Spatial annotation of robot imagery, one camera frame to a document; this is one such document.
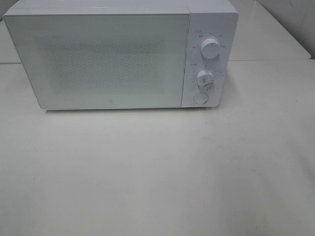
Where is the white microwave oven body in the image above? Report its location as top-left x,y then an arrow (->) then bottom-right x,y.
3,0 -> 239,109

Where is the white timer knob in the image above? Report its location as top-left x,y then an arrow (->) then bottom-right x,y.
196,70 -> 215,89

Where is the round white door button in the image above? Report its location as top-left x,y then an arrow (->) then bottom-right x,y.
193,92 -> 208,104

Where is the upper white power knob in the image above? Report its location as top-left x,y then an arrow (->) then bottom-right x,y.
200,36 -> 221,59

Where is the white microwave door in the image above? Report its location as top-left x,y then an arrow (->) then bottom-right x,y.
5,14 -> 189,110

